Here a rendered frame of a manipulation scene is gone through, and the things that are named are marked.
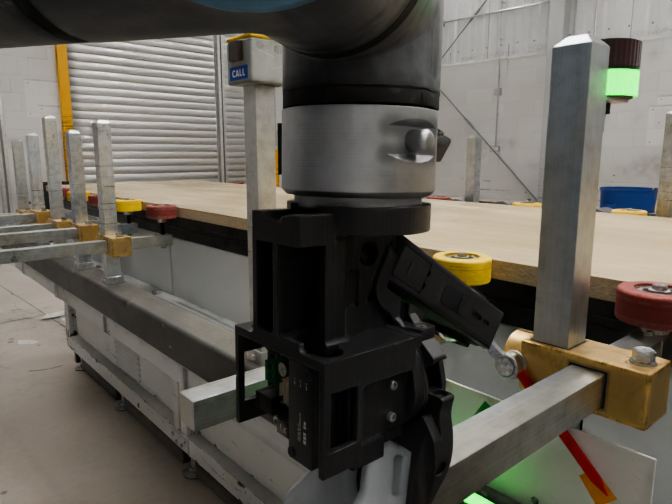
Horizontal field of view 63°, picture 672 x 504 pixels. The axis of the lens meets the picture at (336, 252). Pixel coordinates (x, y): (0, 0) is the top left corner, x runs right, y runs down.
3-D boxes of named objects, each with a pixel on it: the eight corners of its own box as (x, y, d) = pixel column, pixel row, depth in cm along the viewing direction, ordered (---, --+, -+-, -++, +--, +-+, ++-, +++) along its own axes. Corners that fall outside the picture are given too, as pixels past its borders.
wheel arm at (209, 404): (196, 442, 50) (193, 398, 49) (179, 428, 52) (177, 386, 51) (476, 338, 78) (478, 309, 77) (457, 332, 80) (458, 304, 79)
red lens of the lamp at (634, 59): (624, 62, 47) (626, 35, 46) (556, 70, 51) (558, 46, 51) (650, 69, 50) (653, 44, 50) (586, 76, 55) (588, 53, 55)
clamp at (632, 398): (644, 433, 45) (650, 375, 44) (500, 382, 55) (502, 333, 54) (669, 412, 48) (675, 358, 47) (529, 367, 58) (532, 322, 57)
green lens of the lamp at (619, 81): (621, 93, 47) (623, 66, 47) (555, 98, 51) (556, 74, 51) (648, 97, 51) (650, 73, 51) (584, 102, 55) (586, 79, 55)
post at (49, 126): (57, 261, 183) (43, 114, 175) (54, 260, 186) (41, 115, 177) (68, 260, 185) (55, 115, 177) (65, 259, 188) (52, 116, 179)
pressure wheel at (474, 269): (494, 341, 74) (499, 258, 71) (435, 341, 74) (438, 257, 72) (480, 323, 81) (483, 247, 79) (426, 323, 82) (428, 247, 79)
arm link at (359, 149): (362, 120, 32) (482, 112, 26) (360, 199, 32) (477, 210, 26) (251, 111, 27) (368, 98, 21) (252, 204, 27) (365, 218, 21)
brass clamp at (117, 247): (110, 258, 138) (109, 238, 137) (93, 251, 148) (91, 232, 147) (134, 255, 142) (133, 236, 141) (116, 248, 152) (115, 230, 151)
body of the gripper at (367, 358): (233, 431, 29) (229, 200, 27) (353, 388, 34) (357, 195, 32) (327, 500, 23) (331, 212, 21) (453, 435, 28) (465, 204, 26)
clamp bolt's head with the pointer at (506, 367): (611, 498, 46) (505, 349, 52) (589, 508, 47) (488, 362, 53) (620, 490, 47) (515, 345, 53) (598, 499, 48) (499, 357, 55)
